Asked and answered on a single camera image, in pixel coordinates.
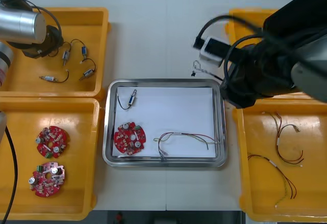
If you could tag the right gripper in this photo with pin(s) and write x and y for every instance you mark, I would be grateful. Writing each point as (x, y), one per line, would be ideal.
(241, 80)

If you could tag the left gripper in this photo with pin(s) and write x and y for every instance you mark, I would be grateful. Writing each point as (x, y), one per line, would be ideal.
(52, 42)

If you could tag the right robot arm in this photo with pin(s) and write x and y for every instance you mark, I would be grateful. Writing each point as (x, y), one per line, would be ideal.
(293, 42)

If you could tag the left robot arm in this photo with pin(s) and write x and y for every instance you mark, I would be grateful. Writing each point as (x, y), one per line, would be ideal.
(20, 25)

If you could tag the yellow-orange plastic bin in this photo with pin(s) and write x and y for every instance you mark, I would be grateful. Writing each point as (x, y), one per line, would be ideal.
(240, 29)
(260, 183)
(76, 24)
(81, 132)

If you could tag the white sheet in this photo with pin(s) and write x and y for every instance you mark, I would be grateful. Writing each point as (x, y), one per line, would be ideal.
(173, 111)

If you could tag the red black green-yellow harness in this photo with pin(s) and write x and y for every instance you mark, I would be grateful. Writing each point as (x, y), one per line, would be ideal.
(274, 164)

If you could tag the round red circuit board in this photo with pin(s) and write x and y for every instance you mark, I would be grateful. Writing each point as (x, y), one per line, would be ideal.
(129, 139)
(52, 142)
(47, 180)

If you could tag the steel tray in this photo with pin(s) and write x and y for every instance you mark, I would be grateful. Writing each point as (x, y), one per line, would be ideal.
(163, 163)

